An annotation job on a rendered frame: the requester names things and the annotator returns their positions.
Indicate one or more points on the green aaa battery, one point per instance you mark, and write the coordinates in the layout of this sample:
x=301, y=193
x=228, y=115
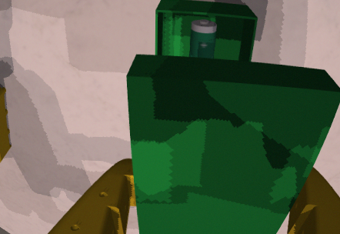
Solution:
x=202, y=39

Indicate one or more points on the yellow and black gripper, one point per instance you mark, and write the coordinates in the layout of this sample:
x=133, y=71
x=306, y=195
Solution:
x=104, y=207

